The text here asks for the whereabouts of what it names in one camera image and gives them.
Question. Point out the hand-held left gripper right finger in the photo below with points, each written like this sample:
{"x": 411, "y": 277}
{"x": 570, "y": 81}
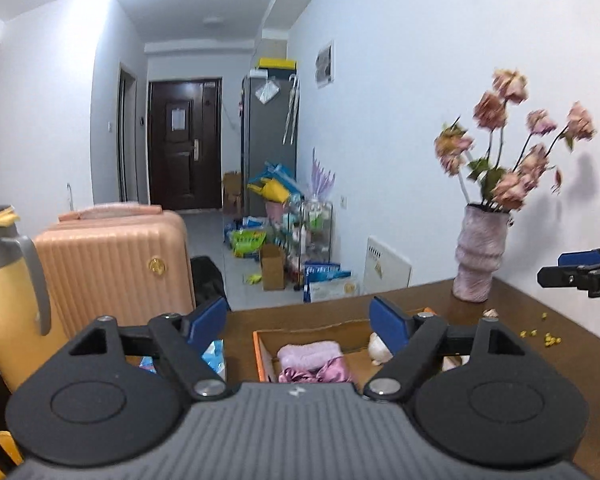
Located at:
{"x": 387, "y": 322}

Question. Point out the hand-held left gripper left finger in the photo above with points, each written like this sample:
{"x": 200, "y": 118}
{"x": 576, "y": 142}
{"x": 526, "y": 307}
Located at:
{"x": 207, "y": 322}

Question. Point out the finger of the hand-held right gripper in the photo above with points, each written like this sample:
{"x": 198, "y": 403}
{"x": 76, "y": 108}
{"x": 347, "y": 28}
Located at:
{"x": 580, "y": 258}
{"x": 562, "y": 276}

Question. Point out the white yellow plush toy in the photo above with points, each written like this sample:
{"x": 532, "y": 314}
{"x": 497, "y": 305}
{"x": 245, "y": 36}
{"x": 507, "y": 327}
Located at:
{"x": 378, "y": 352}

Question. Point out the red cardboard box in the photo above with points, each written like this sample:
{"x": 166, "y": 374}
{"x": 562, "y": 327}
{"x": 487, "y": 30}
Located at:
{"x": 330, "y": 332}

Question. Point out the light pink towel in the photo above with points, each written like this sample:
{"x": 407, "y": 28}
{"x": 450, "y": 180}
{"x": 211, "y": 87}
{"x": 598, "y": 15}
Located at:
{"x": 310, "y": 352}

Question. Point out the pink satin scrunchie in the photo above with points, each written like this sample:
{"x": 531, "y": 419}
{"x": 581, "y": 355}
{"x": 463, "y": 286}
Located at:
{"x": 317, "y": 375}

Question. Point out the blue tissue pack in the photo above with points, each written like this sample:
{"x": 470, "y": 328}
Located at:
{"x": 215, "y": 357}

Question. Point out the black bag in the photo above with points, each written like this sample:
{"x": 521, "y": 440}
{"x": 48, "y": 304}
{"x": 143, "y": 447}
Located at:
{"x": 207, "y": 280}

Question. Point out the white flat panel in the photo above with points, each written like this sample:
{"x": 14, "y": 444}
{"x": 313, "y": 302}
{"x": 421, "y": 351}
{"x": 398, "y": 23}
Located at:
{"x": 387, "y": 265}

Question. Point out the scattered yellow crumbs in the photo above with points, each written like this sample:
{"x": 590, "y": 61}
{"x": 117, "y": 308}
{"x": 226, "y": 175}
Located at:
{"x": 550, "y": 340}

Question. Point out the blue white packages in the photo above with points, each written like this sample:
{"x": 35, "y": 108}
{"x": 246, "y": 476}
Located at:
{"x": 330, "y": 282}

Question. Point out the fallen rose petal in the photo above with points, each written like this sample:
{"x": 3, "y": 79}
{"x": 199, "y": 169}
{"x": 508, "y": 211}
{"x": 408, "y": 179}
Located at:
{"x": 490, "y": 313}

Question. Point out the tall brown cardboard box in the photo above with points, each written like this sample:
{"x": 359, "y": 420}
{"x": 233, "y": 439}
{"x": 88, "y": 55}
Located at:
{"x": 272, "y": 267}

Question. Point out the pink ceramic vase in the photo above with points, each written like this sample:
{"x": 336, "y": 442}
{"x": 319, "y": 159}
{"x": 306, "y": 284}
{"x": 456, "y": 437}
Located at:
{"x": 480, "y": 255}

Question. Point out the green yellow bag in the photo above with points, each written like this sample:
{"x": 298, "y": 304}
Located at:
{"x": 247, "y": 244}

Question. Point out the dried pink roses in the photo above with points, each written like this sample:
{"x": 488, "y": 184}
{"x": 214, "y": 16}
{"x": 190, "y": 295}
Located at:
{"x": 510, "y": 185}

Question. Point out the pink hard suitcase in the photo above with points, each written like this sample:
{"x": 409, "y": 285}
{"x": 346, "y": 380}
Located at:
{"x": 115, "y": 270}

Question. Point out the yellow watering can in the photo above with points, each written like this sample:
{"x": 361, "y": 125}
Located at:
{"x": 272, "y": 190}

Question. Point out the dark brown entrance door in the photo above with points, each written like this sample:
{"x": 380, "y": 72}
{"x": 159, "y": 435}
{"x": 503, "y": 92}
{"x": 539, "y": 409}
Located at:
{"x": 185, "y": 160}

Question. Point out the blue plastic bags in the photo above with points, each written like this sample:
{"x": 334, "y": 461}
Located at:
{"x": 282, "y": 172}

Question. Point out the grey tall cabinet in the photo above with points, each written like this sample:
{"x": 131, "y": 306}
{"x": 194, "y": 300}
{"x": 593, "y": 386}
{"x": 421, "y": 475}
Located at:
{"x": 270, "y": 135}

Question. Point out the yellow thermos jug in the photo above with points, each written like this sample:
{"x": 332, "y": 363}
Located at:
{"x": 5, "y": 305}

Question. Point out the interior side door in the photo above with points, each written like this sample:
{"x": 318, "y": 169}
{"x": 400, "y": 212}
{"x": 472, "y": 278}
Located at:
{"x": 128, "y": 135}

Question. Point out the hanging clear umbrella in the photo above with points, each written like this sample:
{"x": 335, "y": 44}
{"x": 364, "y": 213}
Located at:
{"x": 292, "y": 110}

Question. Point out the white paper on refrigerator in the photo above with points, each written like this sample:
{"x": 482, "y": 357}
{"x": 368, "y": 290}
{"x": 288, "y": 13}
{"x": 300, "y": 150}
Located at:
{"x": 266, "y": 92}

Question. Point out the yellow box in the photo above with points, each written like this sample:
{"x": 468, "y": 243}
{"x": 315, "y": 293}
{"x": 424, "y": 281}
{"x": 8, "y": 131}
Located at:
{"x": 277, "y": 63}

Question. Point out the framed wall picture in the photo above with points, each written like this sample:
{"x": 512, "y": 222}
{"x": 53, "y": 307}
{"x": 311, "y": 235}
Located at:
{"x": 324, "y": 64}

